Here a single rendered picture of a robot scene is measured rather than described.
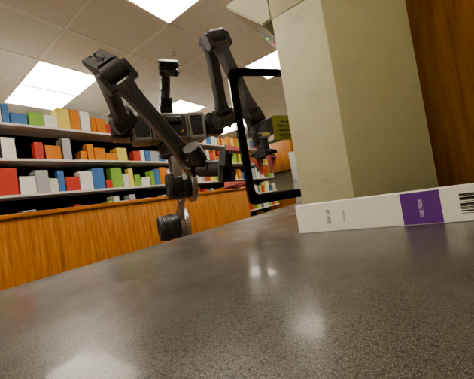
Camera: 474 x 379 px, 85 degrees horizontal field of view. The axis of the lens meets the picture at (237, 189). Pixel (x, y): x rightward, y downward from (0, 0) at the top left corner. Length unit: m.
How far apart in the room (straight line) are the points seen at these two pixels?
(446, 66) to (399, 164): 0.40
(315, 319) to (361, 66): 0.55
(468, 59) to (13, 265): 2.40
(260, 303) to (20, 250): 2.10
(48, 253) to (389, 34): 2.21
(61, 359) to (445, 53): 0.99
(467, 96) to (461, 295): 0.77
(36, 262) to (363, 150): 2.11
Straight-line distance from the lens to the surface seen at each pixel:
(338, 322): 0.18
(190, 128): 1.49
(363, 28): 0.69
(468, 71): 0.97
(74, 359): 0.21
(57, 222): 2.31
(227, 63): 1.22
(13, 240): 2.24
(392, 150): 0.64
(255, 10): 0.75
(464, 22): 1.01
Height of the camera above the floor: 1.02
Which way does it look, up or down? 1 degrees up
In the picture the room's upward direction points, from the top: 9 degrees counter-clockwise
